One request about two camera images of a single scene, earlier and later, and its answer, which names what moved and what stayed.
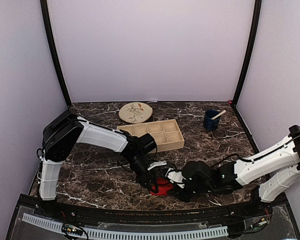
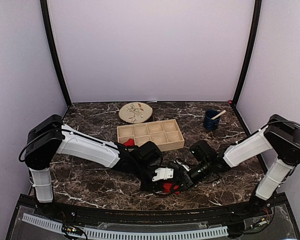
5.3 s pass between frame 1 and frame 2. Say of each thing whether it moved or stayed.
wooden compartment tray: stayed
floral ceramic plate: stayed
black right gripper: moved
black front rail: stayed
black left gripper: moved
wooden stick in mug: stayed
